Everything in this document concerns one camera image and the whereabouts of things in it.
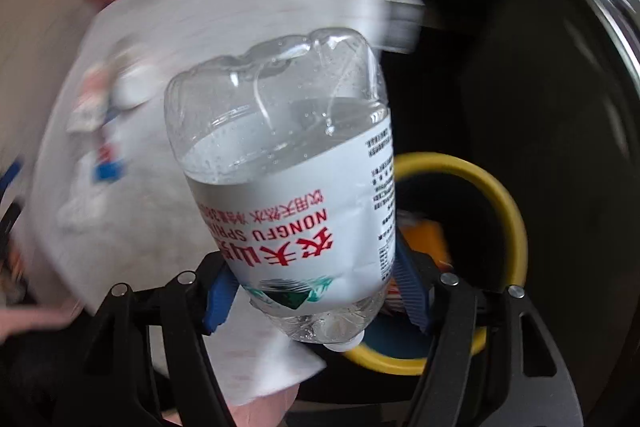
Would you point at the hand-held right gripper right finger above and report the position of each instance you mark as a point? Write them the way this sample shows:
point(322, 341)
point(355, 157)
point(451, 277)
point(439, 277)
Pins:
point(412, 292)

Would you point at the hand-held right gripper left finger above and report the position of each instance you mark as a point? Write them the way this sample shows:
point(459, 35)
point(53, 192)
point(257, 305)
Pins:
point(217, 302)

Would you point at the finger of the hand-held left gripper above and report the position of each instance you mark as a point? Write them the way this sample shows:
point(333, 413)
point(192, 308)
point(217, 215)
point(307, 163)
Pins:
point(10, 217)

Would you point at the yellow rimmed trash bin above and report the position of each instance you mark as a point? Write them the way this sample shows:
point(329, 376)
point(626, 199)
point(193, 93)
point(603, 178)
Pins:
point(512, 232)

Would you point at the clear plastic water bottle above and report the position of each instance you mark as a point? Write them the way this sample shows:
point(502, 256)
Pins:
point(290, 207)

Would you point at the red and white milk carton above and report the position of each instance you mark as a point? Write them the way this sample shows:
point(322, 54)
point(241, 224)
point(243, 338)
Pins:
point(107, 92)

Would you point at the person's left forearm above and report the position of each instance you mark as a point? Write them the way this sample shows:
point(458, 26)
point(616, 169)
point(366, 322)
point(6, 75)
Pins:
point(35, 319)

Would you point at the white dotted tablecloth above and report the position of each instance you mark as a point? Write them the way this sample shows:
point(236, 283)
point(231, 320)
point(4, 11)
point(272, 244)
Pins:
point(200, 7)

